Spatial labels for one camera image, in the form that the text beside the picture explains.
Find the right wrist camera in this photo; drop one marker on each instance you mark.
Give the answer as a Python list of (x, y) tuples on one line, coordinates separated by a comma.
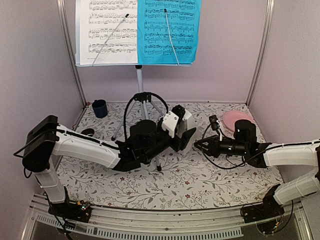
[(215, 126)]

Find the white paper coffee cup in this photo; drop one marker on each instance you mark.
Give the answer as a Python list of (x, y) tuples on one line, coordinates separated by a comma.
[(89, 132)]

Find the aluminium front rail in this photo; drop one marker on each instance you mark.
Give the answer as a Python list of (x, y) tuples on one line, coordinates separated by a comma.
[(113, 223)]

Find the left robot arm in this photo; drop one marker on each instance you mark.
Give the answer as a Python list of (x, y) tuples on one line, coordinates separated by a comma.
[(49, 138)]

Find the white sheet music page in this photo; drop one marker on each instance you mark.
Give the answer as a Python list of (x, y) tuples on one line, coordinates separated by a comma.
[(106, 32)]

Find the blue sheet music page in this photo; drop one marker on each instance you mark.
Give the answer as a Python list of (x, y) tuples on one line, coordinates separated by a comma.
[(168, 31)]

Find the floral table mat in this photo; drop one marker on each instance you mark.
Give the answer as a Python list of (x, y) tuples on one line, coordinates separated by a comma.
[(185, 182)]

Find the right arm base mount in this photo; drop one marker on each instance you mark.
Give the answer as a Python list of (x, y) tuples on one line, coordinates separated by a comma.
[(258, 212)]

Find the pink plate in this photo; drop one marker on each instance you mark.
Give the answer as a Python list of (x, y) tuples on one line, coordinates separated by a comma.
[(230, 117)]

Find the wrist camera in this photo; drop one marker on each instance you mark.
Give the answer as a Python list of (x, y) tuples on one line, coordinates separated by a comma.
[(172, 119), (215, 126)]

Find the left aluminium frame post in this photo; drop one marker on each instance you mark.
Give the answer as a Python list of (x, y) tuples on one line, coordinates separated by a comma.
[(61, 8)]

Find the white perforated music stand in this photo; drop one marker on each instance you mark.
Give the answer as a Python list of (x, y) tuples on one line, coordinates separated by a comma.
[(143, 98)]

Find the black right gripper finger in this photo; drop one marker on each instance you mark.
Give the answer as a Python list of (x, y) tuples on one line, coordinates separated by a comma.
[(207, 141), (205, 148)]

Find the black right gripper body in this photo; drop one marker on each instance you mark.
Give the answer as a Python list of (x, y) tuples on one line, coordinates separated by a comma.
[(239, 149)]

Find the white metronome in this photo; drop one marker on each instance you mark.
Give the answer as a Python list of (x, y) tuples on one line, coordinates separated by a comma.
[(187, 123)]

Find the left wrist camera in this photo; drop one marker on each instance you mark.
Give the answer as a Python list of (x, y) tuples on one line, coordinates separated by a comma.
[(172, 119)]

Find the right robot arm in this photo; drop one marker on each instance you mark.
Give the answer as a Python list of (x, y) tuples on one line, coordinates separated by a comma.
[(263, 155)]

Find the aluminium frame post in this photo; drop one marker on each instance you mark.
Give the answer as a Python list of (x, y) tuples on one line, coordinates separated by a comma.
[(267, 24), (61, 8)]

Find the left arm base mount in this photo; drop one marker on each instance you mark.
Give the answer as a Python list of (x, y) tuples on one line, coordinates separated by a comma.
[(71, 211)]

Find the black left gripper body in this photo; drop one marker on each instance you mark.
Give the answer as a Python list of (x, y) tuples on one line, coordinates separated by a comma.
[(150, 155)]

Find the right aluminium frame post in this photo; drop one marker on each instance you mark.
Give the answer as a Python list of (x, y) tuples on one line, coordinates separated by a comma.
[(267, 24)]

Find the dark blue cup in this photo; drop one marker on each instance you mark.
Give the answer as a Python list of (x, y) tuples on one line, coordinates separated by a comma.
[(99, 107)]

